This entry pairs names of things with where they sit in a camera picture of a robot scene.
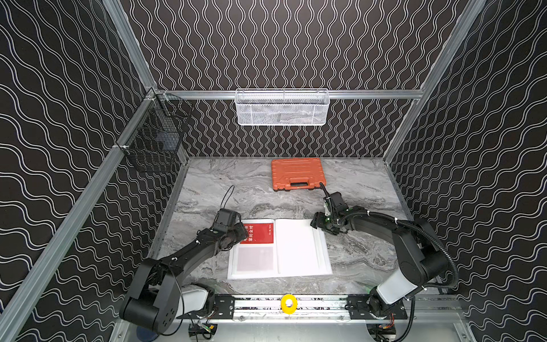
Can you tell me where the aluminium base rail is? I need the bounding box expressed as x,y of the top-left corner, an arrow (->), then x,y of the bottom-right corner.
121,293 -> 464,323

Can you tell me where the yellow tape roll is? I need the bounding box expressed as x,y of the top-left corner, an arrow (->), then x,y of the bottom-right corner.
281,294 -> 298,315

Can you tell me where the red card top row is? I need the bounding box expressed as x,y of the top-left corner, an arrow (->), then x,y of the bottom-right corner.
242,222 -> 274,245

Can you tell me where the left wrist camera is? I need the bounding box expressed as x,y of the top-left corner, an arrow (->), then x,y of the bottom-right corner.
211,208 -> 241,233

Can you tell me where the black wire mesh basket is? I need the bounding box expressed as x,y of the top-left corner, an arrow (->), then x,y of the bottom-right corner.
122,97 -> 182,174

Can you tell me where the orange plastic tool case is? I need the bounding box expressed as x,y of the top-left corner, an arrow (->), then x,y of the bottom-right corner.
271,158 -> 327,192

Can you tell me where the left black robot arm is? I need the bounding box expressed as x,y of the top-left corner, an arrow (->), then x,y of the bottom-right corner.
119,222 -> 248,334

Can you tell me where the white wire mesh basket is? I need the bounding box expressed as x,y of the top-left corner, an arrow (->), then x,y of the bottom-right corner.
234,88 -> 330,126

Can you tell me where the white photo album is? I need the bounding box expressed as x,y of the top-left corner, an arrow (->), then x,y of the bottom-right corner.
227,219 -> 332,280

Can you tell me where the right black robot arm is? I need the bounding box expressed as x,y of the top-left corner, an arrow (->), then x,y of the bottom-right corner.
311,192 -> 460,318

